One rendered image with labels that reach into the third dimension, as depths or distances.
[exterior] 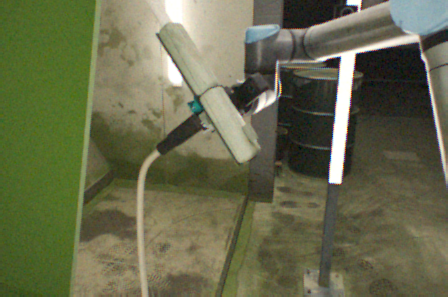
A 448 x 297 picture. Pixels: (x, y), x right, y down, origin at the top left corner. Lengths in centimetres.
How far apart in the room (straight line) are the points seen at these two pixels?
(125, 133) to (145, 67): 55
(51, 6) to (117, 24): 173
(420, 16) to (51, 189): 100
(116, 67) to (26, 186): 170
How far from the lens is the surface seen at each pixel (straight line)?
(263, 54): 93
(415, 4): 46
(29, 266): 136
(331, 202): 181
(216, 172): 272
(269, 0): 242
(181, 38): 71
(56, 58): 102
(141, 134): 280
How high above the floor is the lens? 135
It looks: 17 degrees down
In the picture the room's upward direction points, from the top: straight up
